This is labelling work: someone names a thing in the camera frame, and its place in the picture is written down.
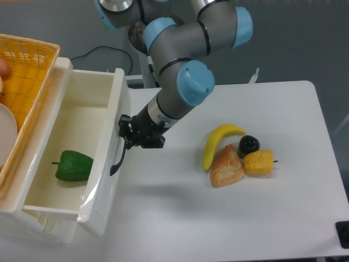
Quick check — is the black corner device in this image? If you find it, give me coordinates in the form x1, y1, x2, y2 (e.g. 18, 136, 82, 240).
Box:
335, 221, 349, 249

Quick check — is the yellow woven basket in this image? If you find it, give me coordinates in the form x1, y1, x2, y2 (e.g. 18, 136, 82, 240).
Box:
1, 34, 61, 185

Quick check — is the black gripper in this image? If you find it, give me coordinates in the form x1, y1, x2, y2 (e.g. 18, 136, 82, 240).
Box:
118, 106, 165, 150

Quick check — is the white plate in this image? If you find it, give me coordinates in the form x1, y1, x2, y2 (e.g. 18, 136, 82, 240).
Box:
0, 104, 17, 167

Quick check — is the yellow bell pepper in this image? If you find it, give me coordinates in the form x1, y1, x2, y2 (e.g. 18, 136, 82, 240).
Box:
243, 150, 277, 176

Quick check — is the green bell pepper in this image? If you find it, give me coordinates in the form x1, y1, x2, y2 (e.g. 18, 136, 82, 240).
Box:
52, 150, 93, 182

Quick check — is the red apple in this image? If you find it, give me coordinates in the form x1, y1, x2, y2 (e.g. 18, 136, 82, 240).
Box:
0, 57, 11, 78

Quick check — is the pale onion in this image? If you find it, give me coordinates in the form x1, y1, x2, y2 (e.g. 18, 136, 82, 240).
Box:
0, 76, 4, 96

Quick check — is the black cable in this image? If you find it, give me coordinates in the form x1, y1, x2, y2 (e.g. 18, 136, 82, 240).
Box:
70, 45, 134, 76

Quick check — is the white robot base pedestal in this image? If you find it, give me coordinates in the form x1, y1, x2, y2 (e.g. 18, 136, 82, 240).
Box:
125, 20, 164, 88

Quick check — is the yellow banana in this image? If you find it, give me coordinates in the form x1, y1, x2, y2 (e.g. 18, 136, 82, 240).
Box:
202, 123, 246, 171

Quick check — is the black toy berry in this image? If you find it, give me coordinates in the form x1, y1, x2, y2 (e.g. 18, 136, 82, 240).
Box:
237, 135, 260, 158

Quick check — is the white drawer cabinet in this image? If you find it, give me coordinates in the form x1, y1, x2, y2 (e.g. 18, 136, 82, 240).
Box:
1, 57, 77, 243

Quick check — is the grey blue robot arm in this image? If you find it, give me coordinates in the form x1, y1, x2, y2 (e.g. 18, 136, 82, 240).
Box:
95, 1, 253, 148

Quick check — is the toy bread croissant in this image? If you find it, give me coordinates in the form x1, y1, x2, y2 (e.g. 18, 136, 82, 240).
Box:
210, 145, 245, 188

